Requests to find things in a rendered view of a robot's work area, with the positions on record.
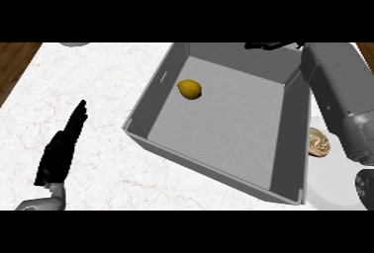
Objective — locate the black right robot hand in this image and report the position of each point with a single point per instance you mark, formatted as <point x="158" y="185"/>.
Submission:
<point x="264" y="45"/>

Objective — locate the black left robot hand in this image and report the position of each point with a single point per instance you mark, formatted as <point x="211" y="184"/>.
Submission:
<point x="57" y="154"/>

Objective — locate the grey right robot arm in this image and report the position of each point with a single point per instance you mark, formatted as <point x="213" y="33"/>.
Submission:
<point x="335" y="82"/>

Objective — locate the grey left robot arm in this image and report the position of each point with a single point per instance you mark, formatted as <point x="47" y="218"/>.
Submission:
<point x="48" y="201"/>

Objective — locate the yellow lemon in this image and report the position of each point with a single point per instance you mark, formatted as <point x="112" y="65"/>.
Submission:
<point x="189" y="89"/>

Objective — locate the grey open box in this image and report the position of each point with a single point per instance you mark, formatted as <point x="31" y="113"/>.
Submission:
<point x="223" y="128"/>

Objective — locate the brown swirled pastry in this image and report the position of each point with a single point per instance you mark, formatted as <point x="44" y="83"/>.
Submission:
<point x="317" y="143"/>

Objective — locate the grey round object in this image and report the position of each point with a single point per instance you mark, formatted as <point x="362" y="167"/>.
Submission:
<point x="74" y="44"/>

